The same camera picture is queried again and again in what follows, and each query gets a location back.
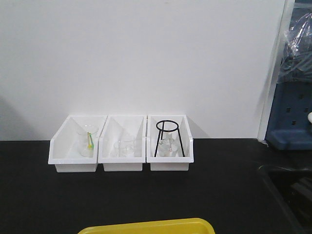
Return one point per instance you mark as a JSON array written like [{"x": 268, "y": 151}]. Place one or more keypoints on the yellow plastic tray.
[{"x": 172, "y": 226}]

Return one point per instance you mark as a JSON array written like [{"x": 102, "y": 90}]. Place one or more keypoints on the right white storage bin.
[{"x": 178, "y": 163}]

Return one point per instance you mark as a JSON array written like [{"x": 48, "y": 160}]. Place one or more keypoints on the left white storage bin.
[{"x": 63, "y": 152}]

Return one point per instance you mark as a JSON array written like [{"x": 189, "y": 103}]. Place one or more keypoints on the middle white storage bin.
[{"x": 114, "y": 128}]

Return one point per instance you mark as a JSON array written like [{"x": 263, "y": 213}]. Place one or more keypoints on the white storage bin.
[
  {"x": 63, "y": 152},
  {"x": 114, "y": 128},
  {"x": 178, "y": 163}
]

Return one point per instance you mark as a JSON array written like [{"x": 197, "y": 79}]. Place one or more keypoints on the clear glass beaker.
[{"x": 124, "y": 147}]

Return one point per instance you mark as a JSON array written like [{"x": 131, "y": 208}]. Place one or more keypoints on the grey pegboard drying rack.
[{"x": 288, "y": 126}]

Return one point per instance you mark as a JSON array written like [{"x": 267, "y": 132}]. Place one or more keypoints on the clear plastic bag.
[{"x": 296, "y": 64}]

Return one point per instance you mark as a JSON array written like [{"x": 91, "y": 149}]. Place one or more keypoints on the black sink basin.
[{"x": 292, "y": 189}]

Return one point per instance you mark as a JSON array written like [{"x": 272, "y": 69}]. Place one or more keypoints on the white lab faucet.
[{"x": 310, "y": 117}]

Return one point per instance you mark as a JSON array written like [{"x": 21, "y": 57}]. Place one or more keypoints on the black wire tripod stand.
[{"x": 168, "y": 126}]

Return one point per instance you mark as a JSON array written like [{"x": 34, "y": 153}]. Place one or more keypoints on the clear glassware in right bin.
[{"x": 167, "y": 147}]

